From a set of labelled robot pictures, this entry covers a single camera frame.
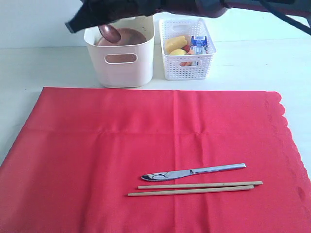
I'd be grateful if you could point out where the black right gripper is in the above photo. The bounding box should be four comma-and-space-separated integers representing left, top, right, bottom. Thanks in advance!
65, 0, 163, 33

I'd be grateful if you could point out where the dark wooden spoon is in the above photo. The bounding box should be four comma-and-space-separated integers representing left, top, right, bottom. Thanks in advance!
98, 25, 121, 43

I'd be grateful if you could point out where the brown wooden plate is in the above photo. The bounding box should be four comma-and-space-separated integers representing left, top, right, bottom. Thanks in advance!
96, 28, 147, 63

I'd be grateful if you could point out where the yellow cheese wedge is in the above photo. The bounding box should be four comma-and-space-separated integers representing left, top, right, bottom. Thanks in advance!
165, 35, 188, 53

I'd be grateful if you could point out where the yellow lemon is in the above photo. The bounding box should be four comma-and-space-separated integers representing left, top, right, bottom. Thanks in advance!
169, 49, 187, 56

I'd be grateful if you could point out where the red sausage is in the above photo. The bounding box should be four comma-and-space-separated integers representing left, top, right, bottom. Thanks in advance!
182, 44, 190, 53

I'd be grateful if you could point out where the orange fried chicken piece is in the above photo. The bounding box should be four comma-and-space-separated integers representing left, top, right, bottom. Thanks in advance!
180, 50, 195, 67

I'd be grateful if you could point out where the blue white milk carton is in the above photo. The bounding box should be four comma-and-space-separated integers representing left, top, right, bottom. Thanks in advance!
190, 35, 208, 66

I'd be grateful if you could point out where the stainless steel table knife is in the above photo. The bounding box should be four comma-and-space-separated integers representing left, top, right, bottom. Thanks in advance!
141, 163, 246, 182

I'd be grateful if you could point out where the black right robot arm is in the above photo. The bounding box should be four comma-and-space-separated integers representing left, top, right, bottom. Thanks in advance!
65, 0, 311, 34

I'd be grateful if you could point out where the cream plastic tub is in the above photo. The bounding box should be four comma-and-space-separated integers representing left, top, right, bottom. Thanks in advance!
84, 17, 155, 88

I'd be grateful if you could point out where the white perforated plastic basket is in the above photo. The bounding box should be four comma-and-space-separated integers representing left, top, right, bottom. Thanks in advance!
159, 18, 216, 81

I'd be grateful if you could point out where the red table cloth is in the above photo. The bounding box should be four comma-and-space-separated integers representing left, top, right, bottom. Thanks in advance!
0, 88, 311, 233

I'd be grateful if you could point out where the upper bamboo chopstick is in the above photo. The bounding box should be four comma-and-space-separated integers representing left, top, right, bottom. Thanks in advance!
138, 181, 263, 189

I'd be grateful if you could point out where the bamboo chopstick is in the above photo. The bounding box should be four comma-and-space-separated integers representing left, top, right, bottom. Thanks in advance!
138, 181, 263, 189
127, 185, 255, 197

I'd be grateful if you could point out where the lower bamboo chopstick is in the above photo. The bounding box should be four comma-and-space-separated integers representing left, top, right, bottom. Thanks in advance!
127, 185, 255, 197

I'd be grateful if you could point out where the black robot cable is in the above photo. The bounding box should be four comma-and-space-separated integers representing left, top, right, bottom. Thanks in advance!
259, 0, 311, 36

